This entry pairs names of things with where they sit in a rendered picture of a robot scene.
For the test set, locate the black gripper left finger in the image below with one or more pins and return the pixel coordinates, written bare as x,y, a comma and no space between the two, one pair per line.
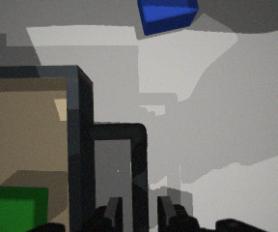
104,217

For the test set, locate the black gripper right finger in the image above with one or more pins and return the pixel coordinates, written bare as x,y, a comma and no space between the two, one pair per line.
174,218

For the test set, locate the blue block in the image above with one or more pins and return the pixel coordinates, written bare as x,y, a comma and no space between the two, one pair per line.
164,15

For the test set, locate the green block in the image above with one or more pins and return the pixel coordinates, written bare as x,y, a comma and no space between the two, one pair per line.
22,208

